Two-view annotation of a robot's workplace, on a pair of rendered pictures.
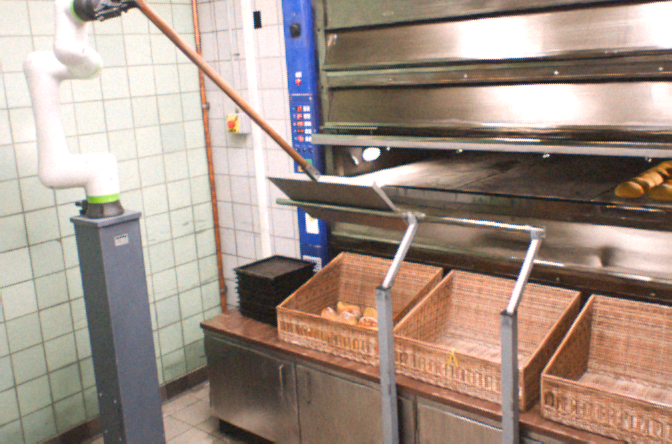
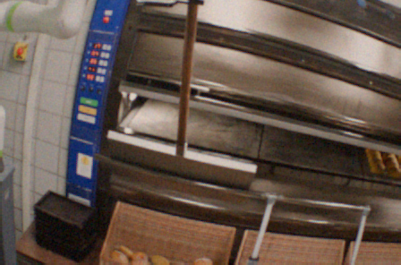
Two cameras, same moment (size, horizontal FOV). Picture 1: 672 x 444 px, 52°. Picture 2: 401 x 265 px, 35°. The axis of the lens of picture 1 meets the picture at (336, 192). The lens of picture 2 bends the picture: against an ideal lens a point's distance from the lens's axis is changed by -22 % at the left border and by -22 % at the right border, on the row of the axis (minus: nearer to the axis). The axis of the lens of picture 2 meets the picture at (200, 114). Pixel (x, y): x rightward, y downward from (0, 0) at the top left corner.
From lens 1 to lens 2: 1.79 m
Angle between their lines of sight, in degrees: 36
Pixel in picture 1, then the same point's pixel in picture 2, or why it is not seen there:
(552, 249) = (335, 213)
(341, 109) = (148, 54)
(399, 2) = not seen: outside the picture
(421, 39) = (265, 14)
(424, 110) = (255, 79)
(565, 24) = (380, 51)
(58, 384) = not seen: outside the picture
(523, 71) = (350, 73)
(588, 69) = (389, 88)
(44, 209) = not seen: outside the picture
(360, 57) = not seen: hidden behind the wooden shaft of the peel
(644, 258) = (385, 216)
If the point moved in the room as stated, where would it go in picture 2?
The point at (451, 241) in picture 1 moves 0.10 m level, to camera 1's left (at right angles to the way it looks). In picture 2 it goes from (251, 207) to (234, 209)
